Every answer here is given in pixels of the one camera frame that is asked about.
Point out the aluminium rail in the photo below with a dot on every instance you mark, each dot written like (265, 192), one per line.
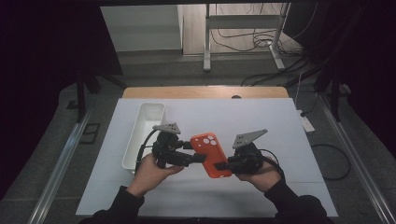
(358, 168)
(59, 168)

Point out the white metal desk frame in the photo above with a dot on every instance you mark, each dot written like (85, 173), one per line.
(239, 21)

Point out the orange phone case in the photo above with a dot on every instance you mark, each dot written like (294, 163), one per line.
(211, 155)

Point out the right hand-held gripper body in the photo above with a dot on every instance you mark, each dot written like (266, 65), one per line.
(247, 155)

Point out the person's left hand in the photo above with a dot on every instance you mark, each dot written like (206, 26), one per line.
(149, 177)

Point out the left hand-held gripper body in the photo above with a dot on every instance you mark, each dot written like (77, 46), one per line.
(168, 149)

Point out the white power strip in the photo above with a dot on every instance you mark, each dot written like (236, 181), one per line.
(306, 123)

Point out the black stand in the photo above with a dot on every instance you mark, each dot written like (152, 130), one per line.
(81, 96)
(334, 93)

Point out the person's right hand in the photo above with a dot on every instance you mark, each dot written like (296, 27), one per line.
(264, 179)

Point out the white plastic bin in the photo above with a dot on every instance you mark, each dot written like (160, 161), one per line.
(143, 133)

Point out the dark curtain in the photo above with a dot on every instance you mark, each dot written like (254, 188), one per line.
(37, 62)
(370, 62)

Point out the white cabinet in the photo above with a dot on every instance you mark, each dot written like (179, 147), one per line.
(140, 28)

